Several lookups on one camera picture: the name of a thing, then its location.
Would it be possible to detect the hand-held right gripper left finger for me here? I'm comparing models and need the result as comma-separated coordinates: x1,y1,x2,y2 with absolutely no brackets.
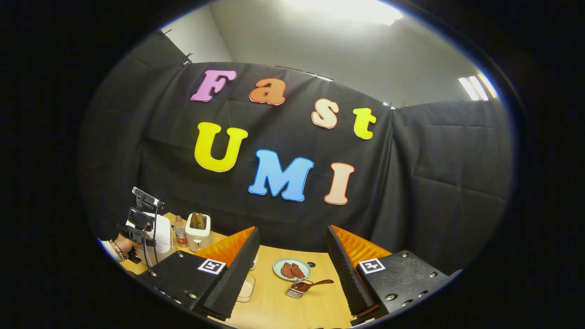
147,226,260,320

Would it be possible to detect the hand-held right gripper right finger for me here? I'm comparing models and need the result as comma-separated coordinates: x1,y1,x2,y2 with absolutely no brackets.
326,225,462,323

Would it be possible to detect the clear container of rice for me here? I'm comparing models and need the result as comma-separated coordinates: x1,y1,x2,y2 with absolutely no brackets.
237,273,256,302

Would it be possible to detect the white rice cooker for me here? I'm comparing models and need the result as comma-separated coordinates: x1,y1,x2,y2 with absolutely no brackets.
126,212,177,266

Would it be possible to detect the dark wooden spoon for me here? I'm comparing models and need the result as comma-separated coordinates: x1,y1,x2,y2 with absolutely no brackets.
292,279,335,293

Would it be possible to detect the metal wire chopstick holder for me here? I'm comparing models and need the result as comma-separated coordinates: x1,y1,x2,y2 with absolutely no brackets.
286,279,314,299

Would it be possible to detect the pale green plate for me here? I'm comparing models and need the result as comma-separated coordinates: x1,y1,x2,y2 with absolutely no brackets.
273,258,312,281

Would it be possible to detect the clear bottle with red label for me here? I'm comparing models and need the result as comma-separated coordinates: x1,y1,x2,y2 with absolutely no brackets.
174,215,189,248

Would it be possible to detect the white toaster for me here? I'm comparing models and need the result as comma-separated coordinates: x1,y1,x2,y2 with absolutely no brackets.
185,213,212,252

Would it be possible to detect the black backdrop cloth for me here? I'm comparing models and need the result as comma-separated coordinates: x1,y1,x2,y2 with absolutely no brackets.
80,30,515,275

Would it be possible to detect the double strip ceiling light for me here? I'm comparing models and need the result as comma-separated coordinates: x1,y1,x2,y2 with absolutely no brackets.
458,73,499,101

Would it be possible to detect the large ceiling light panel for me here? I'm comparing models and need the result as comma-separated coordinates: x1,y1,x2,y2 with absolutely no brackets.
283,0,405,26

